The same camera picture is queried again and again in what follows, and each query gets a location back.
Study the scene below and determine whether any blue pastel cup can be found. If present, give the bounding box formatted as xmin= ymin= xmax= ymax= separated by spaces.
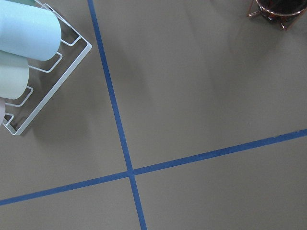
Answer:
xmin=0 ymin=0 xmax=61 ymax=61

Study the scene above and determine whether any green pastel cup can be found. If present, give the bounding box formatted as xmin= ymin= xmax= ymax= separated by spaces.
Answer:
xmin=0 ymin=51 xmax=29 ymax=100

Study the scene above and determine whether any pink pastel cup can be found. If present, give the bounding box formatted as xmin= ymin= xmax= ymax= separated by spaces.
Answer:
xmin=0 ymin=98 xmax=5 ymax=123

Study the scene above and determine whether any white wire cup rack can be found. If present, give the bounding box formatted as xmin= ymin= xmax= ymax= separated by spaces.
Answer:
xmin=2 ymin=0 xmax=92 ymax=136

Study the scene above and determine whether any copper wire bottle rack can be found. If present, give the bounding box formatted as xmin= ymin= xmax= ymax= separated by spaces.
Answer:
xmin=246 ymin=0 xmax=307 ymax=31

